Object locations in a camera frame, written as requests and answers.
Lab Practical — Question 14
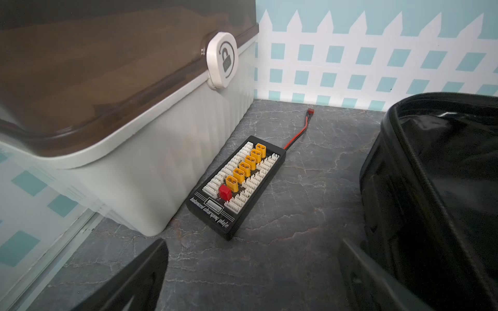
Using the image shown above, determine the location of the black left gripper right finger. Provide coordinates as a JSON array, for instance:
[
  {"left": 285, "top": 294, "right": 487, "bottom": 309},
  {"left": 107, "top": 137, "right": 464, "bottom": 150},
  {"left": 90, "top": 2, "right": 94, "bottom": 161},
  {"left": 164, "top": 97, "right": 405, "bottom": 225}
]
[{"left": 339, "top": 239, "right": 432, "bottom": 310}]

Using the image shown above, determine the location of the black hard-shell suitcase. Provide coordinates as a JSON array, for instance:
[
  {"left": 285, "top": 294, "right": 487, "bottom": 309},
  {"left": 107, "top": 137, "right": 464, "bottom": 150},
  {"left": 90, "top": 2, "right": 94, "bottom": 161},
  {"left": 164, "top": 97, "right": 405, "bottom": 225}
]
[{"left": 360, "top": 93, "right": 497, "bottom": 310}]

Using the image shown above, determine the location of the black parallel charging board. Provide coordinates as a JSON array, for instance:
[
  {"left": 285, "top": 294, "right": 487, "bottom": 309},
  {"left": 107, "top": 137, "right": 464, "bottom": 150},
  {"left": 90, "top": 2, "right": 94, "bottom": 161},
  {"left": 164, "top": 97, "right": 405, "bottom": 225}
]
[{"left": 185, "top": 136, "right": 286, "bottom": 241}]

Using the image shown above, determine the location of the red black charger cable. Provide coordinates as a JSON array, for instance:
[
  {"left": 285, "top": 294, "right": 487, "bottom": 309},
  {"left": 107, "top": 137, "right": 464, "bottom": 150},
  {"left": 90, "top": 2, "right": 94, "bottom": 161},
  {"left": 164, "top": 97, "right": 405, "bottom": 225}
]
[{"left": 283, "top": 108, "right": 315, "bottom": 151}]

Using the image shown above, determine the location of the white box with brown lid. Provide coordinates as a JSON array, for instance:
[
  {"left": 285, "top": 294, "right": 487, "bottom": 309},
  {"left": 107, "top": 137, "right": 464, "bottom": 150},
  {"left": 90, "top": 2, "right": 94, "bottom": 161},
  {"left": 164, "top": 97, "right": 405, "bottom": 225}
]
[{"left": 1, "top": 1, "right": 259, "bottom": 237}]

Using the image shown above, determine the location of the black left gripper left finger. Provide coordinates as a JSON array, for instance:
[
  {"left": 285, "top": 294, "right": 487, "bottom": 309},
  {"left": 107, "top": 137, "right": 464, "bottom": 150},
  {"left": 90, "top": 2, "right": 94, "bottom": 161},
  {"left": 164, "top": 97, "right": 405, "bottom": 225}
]
[{"left": 74, "top": 238, "right": 169, "bottom": 310}]

